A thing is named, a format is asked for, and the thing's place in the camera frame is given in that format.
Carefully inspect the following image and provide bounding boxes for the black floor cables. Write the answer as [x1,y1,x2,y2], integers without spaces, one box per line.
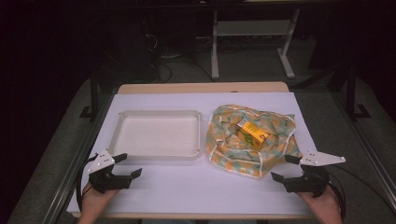
[142,15,217,84]

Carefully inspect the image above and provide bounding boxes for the person's right hand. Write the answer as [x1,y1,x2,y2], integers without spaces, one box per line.
[296,186,342,217]

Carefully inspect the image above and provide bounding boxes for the white metal desk frame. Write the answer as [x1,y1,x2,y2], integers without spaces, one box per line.
[210,7,302,81]

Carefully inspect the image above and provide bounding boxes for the black metal stand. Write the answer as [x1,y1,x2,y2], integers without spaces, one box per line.
[78,59,101,123]
[345,60,372,122]

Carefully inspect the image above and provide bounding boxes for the yellow drink carton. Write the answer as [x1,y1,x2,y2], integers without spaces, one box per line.
[234,118,271,151]

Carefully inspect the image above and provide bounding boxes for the wooden table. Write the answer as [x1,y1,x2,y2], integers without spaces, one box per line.
[70,81,316,220]

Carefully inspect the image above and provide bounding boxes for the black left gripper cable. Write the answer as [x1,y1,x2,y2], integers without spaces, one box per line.
[75,154,99,214]

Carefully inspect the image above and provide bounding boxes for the white table mat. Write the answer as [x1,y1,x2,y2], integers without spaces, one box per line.
[66,91,319,217]

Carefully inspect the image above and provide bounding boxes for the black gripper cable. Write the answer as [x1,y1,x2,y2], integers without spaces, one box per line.
[325,163,396,222]
[75,154,99,214]

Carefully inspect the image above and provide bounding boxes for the aluminium frame rail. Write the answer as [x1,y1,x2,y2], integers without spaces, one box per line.
[329,92,396,204]
[40,92,117,224]

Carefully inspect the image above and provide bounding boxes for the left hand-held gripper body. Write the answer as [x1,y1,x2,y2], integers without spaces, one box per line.
[86,148,133,194]

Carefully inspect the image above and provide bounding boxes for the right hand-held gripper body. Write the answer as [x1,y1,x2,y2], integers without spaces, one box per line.
[282,148,347,199]

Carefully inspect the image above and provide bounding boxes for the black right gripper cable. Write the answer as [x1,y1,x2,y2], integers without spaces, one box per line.
[325,163,396,222]

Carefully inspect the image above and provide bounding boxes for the white square tray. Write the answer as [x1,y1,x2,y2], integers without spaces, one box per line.
[106,109,203,161]

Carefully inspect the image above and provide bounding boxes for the patterned orange green cloth bag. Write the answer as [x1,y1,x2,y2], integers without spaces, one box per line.
[205,104,304,179]

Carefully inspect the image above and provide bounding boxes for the person's left hand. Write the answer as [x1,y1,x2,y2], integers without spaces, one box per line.
[80,182,121,217]

